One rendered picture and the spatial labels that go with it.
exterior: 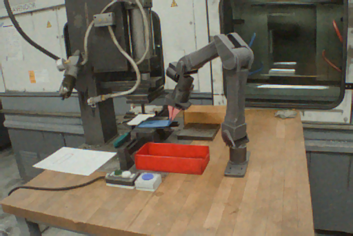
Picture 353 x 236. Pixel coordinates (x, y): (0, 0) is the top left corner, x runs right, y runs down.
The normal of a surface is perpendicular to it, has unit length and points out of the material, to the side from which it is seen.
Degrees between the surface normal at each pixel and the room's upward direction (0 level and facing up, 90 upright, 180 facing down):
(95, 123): 90
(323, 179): 90
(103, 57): 90
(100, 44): 90
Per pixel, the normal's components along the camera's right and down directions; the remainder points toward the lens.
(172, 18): -0.37, 0.31
